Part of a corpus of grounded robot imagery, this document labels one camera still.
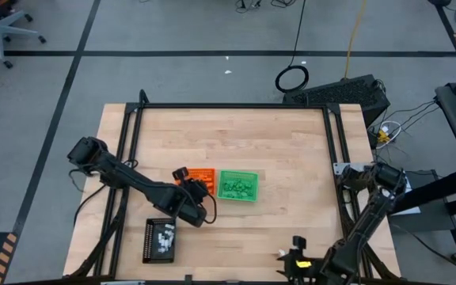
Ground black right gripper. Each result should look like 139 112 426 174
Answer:
275 235 334 285

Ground orange plastic basket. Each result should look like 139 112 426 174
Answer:
174 168 216 197

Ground green plastic basket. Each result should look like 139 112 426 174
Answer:
216 169 260 203

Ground black plastic basket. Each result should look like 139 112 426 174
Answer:
142 217 177 264

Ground white paper sheet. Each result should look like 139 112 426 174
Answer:
388 173 421 216

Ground black computer tower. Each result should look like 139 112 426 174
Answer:
282 74 391 127

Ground blue seat office chair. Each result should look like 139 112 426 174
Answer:
0 0 48 69

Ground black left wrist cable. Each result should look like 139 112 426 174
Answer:
202 192 218 225

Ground black coiled cable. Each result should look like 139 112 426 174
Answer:
274 0 310 94

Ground black floor cables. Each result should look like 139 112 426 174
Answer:
234 0 292 10

